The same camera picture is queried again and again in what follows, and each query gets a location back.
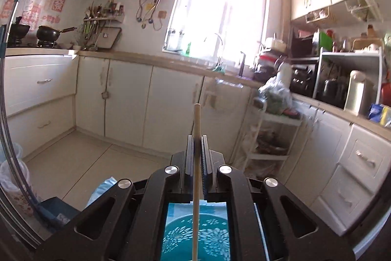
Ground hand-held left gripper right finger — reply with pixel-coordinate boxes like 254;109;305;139
200;136;356;261

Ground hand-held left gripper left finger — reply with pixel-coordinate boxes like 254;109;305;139
33;136;196;261

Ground pale wooden chopstick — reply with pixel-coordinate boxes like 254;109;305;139
194;104;203;261

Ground teal patterned utensil cup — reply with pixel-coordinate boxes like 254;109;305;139
161;212;230;261

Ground white trolley rack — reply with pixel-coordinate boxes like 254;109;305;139
241;95;302;180

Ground white base cabinet with doors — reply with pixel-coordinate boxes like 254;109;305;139
74;56;255;159

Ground plastic bag of vegetables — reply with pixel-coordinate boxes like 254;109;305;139
257;76;294;115

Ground blue white checkered tablecloth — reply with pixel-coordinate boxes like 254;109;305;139
86;177;228;219

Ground chrome faucet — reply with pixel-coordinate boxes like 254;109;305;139
203;32;226;66

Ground white base cabinet with drawers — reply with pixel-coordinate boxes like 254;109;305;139
282;96;391;232

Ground black kettle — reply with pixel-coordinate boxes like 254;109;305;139
317;78;346;106

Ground dark blue box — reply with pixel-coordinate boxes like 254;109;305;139
38;196;80;229

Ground metal tray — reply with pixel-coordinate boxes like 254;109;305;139
98;27;122;48

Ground kitchen window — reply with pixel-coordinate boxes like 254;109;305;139
163;0;271;67

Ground white drawer cabinet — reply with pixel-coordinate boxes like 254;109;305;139
0;54;77;158

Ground beige thermos pot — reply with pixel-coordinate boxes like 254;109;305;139
344;69;375;116

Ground green plastic board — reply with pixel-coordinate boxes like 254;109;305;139
318;31;335;52

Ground white counter shelf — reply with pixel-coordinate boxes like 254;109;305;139
314;46;384;110

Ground blue snack packet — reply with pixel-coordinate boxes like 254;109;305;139
367;103;391;127

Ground clear plastic jar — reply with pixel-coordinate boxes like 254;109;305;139
0;143;33;214

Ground black frying pan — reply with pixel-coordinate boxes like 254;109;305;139
36;25;77;42

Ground gas stove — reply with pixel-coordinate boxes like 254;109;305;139
5;38;63;49

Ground red container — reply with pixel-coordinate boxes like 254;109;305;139
381;73;391;100

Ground black wok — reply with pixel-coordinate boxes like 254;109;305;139
7;16;31;42

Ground wall utensil rack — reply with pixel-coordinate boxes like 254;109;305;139
82;0;125;51

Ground red wall stickers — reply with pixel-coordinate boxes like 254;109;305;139
0;0;67;23

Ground hanging wire dish rack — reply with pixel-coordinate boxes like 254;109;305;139
345;0;383;22

